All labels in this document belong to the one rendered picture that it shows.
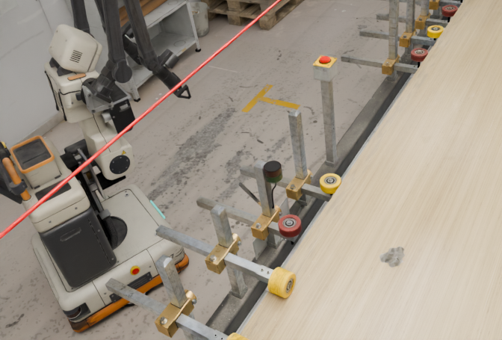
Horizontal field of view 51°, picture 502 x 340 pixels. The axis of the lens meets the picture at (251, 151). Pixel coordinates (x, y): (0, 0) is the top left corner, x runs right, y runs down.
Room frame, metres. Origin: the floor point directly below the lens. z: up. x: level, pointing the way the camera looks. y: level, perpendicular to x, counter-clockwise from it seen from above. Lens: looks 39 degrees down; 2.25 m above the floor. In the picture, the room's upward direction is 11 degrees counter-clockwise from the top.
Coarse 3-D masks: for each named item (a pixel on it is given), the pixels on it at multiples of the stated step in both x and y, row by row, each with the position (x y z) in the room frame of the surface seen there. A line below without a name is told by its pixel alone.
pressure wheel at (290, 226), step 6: (288, 216) 1.29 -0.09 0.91; (294, 216) 1.28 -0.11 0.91; (282, 222) 1.26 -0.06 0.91; (288, 222) 1.25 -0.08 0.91; (294, 222) 1.25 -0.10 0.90; (300, 222) 1.25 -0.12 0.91; (282, 228) 1.23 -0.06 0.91; (288, 228) 1.23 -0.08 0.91; (294, 228) 1.22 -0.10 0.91; (300, 228) 1.23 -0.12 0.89; (282, 234) 1.23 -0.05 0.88; (288, 234) 1.22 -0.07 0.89; (294, 234) 1.22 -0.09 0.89
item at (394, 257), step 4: (392, 248) 1.06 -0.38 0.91; (396, 248) 1.06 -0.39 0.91; (400, 248) 1.05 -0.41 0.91; (388, 252) 1.05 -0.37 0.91; (392, 252) 1.05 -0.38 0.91; (396, 252) 1.03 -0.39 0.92; (400, 252) 1.04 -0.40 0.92; (380, 256) 1.04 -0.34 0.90; (384, 256) 1.03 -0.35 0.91; (388, 256) 1.03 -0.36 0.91; (392, 256) 1.03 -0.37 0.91; (396, 256) 1.03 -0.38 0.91; (400, 256) 1.02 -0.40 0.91; (380, 260) 1.03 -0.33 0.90; (384, 260) 1.02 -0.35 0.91; (388, 260) 1.02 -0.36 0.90; (392, 260) 1.02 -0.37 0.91; (396, 260) 1.01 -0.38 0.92; (400, 260) 1.01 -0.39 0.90; (388, 264) 1.01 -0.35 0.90; (392, 264) 1.00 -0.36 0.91; (396, 264) 1.00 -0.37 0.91
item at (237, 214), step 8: (200, 200) 1.50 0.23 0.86; (208, 200) 1.49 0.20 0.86; (208, 208) 1.47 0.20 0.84; (232, 208) 1.42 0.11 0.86; (232, 216) 1.40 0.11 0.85; (240, 216) 1.38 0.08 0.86; (248, 216) 1.37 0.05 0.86; (256, 216) 1.36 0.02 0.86; (248, 224) 1.35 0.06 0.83; (272, 224) 1.31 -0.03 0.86; (272, 232) 1.29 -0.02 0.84
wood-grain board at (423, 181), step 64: (448, 64) 2.05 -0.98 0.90; (384, 128) 1.68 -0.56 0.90; (448, 128) 1.60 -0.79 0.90; (384, 192) 1.32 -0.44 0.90; (448, 192) 1.26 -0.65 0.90; (320, 256) 1.09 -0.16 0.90; (448, 256) 1.00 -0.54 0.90; (256, 320) 0.90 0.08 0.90; (320, 320) 0.86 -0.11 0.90; (384, 320) 0.82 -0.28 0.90; (448, 320) 0.79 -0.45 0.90
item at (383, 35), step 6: (360, 30) 2.66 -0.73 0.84; (366, 30) 2.64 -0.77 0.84; (366, 36) 2.62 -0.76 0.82; (372, 36) 2.60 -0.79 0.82; (378, 36) 2.58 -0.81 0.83; (384, 36) 2.56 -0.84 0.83; (414, 36) 2.47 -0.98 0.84; (414, 42) 2.45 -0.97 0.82; (420, 42) 2.43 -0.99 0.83; (426, 42) 2.41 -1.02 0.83; (432, 42) 2.39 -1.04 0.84
